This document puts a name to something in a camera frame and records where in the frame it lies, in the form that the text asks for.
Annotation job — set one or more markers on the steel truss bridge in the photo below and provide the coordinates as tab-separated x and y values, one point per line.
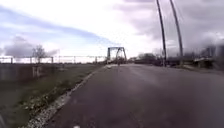
109	53

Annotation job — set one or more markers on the row of trees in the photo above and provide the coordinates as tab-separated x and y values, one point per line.
146	56

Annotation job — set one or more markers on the grey asphalt road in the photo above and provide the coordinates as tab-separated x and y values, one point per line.
140	100

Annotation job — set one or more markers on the metal railing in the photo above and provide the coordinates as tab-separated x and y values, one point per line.
66	59

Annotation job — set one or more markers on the tall dark pole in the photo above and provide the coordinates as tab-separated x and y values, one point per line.
162	33
178	30

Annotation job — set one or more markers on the bare tree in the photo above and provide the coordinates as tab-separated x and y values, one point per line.
39	51

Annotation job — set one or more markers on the pale gravel strip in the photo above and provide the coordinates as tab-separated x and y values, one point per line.
50	110

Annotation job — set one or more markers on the building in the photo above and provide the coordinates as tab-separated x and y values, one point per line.
206	61

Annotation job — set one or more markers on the grey concrete wall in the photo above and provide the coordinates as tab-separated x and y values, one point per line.
16	71

